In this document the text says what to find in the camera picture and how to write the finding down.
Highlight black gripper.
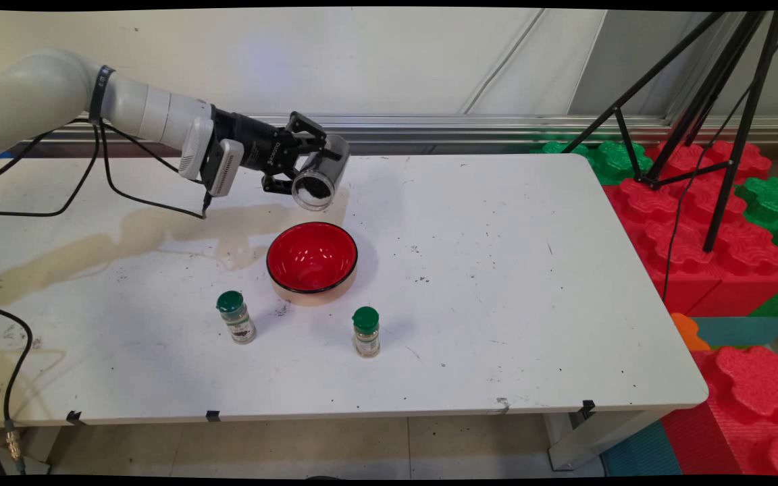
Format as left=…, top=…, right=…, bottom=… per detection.
left=212, top=108, right=346, bottom=196

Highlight clear jar with dark grains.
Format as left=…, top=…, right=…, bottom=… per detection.
left=291, top=134, right=351, bottom=212

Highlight red bowl with black rim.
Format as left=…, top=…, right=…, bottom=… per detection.
left=266, top=221, right=359, bottom=306

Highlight green-lid spice jar dark contents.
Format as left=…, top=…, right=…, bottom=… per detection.
left=216, top=290, right=257, bottom=345

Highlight green-lid spice jar light contents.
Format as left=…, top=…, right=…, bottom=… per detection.
left=352, top=306, right=382, bottom=358

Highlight green foam block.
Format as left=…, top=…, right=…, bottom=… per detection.
left=733, top=177, right=778, bottom=318
left=531, top=140, right=653, bottom=186

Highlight large red foam block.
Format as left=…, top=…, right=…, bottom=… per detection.
left=602, top=140, right=778, bottom=318

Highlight white table leg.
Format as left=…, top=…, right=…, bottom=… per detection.
left=544, top=408, right=673, bottom=471

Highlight orange foam piece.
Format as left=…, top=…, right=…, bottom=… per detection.
left=669, top=312, right=710, bottom=352

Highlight black tripod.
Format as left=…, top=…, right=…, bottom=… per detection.
left=561, top=10, right=778, bottom=254

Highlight teal foam mat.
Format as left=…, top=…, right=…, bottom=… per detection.
left=598, top=422, right=683, bottom=477

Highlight teal foam block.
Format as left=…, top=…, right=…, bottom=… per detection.
left=690, top=316, right=778, bottom=348

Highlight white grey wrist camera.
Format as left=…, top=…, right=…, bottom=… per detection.
left=178, top=118, right=244, bottom=198

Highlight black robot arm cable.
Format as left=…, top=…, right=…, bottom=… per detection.
left=0, top=120, right=211, bottom=220

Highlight black cable strap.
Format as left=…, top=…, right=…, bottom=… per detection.
left=88, top=65, right=116, bottom=126

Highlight aluminium wall rail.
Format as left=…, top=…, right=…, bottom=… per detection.
left=24, top=113, right=778, bottom=146

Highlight black cable with brass connector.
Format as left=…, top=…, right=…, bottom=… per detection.
left=0, top=304, right=33, bottom=473

